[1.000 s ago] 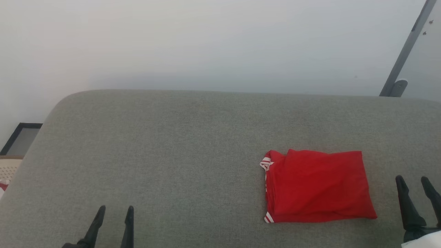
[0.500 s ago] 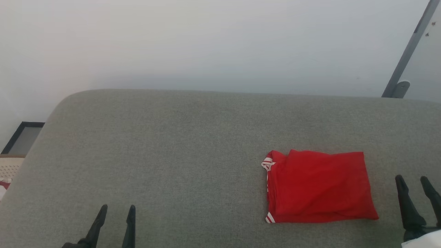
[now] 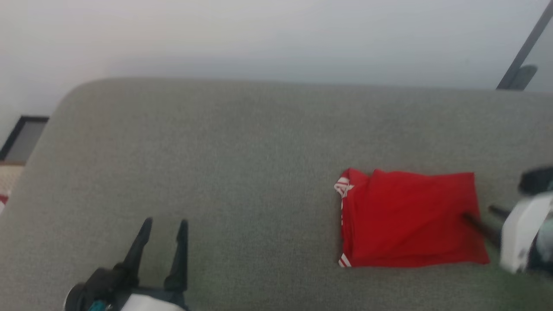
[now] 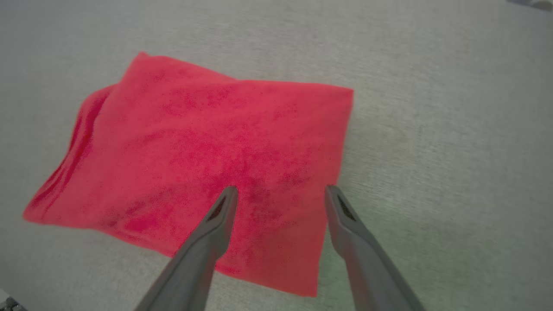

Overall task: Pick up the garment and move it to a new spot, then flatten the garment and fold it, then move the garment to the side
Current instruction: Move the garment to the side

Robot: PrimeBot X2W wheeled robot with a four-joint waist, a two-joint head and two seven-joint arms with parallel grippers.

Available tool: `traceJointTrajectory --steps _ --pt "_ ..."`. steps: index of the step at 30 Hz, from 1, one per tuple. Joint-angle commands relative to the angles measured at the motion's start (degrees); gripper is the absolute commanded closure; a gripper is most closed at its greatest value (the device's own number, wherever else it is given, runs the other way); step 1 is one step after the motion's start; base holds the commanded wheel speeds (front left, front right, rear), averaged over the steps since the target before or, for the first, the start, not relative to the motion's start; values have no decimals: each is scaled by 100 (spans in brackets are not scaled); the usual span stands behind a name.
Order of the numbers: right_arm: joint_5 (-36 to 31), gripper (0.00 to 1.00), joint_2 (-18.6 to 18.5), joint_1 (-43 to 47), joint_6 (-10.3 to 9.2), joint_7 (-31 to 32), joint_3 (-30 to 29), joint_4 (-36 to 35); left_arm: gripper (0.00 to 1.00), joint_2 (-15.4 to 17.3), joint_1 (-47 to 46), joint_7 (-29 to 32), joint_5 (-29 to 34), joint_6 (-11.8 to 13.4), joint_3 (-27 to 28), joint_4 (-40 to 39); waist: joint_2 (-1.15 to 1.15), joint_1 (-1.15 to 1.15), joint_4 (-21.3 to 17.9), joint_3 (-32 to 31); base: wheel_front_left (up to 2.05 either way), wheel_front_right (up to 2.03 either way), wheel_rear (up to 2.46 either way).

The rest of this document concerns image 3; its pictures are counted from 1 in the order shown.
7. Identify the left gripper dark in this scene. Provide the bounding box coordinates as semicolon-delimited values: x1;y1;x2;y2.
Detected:
64;217;191;311

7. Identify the grey fabric sofa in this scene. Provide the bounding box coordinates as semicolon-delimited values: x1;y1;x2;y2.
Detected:
0;77;553;311

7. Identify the red and white shirt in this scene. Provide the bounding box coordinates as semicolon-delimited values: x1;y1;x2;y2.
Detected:
334;168;491;268

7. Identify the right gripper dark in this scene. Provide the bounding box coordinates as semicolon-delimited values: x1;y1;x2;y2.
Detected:
462;205;553;275

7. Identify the dark grey metal door bar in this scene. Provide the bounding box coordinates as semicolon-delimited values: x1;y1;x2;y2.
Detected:
496;2;553;90

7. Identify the dark framed panel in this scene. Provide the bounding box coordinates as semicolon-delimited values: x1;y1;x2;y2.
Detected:
0;115;49;162

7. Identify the grey metal door bracket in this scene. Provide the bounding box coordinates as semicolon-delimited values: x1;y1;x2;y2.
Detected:
510;65;539;90

